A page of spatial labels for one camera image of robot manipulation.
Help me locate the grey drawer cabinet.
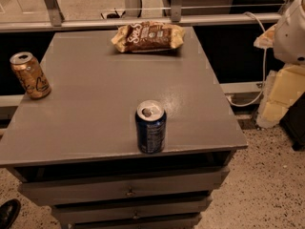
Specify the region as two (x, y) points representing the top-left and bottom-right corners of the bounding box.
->
(0, 30), (247, 229)

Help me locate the black shoe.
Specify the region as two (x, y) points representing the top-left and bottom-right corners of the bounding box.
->
(0, 199), (21, 229)

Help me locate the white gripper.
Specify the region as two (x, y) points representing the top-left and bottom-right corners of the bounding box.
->
(254, 0), (305, 128)

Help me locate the white cable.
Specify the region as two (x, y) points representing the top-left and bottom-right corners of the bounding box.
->
(226, 11), (269, 108)

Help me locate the metal railing frame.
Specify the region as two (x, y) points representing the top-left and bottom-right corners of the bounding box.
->
(0, 0), (294, 32)

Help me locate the blue soda can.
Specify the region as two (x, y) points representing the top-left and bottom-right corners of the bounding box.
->
(135, 100), (167, 154)

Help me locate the orange soda can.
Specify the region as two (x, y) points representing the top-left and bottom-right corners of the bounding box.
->
(10, 52), (51, 100)

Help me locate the brown chip bag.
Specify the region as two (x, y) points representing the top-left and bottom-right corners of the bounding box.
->
(112, 21), (185, 52)

